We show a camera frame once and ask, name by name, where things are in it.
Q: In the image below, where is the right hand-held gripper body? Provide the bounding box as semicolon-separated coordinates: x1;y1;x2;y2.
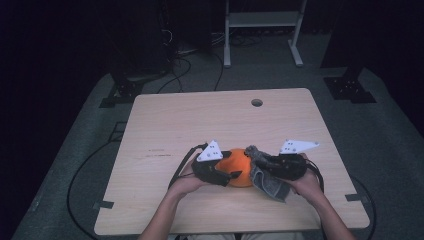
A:
269;139;320;182

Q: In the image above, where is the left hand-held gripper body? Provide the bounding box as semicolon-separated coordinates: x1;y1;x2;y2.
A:
190;139;233;188

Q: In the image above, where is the orange round fruit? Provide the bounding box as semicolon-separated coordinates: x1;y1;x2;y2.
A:
214;148;254;188

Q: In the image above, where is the grey fluffy cloth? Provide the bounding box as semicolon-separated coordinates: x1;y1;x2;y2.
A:
244;144;291;203

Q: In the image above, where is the person's left hand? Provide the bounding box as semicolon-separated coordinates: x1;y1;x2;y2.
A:
167;161;210;200

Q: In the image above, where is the person's right hand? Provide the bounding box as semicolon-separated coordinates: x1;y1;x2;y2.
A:
287;152;326;205

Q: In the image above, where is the black stand base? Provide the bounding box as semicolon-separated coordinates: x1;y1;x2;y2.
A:
99;71;168;109
323;66;378;104

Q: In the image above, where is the white metal stand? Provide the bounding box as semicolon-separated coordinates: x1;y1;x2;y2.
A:
223;0;308;69

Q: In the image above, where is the dark equipment cabinet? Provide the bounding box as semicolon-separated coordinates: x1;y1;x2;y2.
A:
108;0;176;79

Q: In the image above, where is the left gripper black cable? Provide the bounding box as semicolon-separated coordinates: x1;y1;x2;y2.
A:
168;143;210;190

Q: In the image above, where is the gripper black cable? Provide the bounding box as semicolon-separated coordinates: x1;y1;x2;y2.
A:
303;157;326;195
168;143;210;190

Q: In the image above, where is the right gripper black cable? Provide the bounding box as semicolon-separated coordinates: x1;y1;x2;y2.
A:
303;157;326;195

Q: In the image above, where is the thin black floor cable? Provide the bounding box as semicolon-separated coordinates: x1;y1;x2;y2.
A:
213;51;225;92

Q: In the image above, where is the looped black floor cable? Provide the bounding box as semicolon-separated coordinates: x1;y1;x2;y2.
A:
156;55;193;94

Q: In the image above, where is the long black floor cable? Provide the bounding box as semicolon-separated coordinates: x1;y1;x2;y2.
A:
66;139;126;240

